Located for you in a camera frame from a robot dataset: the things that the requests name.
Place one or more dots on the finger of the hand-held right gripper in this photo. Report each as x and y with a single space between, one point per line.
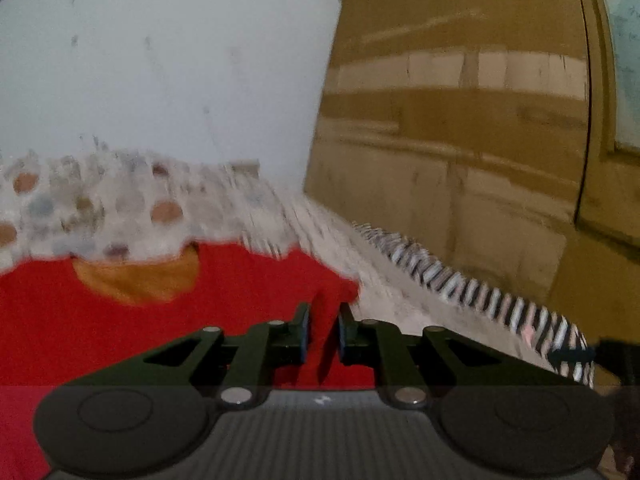
572 356

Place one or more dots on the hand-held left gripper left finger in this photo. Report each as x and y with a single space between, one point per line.
303 332

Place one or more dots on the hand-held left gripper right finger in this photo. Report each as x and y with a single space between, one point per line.
343 335

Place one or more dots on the black white striped garment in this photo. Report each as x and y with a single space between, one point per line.
480 297

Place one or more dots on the red fleece garment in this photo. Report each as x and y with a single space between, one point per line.
150 340

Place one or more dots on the dotted pattern bed blanket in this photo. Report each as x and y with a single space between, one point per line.
225 195

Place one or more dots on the brown wooden cabinet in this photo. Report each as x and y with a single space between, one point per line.
450 110

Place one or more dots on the pale glass panel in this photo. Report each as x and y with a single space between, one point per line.
622 60

